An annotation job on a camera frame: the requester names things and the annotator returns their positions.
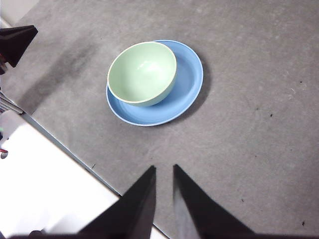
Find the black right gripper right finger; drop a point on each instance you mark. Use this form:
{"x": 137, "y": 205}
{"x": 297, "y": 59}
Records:
{"x": 197, "y": 214}

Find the grey ribbed metal rail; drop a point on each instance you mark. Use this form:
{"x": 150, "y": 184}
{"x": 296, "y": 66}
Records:
{"x": 10, "y": 104}

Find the blue plate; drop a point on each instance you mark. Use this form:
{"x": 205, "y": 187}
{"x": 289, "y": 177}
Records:
{"x": 185, "y": 89}

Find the green ribbed bowl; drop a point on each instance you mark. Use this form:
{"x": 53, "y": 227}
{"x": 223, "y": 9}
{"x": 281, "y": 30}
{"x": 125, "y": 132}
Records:
{"x": 142, "y": 72}

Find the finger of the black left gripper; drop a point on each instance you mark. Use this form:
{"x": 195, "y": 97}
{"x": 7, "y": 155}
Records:
{"x": 17, "y": 42}

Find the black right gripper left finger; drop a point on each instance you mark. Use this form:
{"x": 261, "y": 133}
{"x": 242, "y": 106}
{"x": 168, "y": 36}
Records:
{"x": 134, "y": 211}

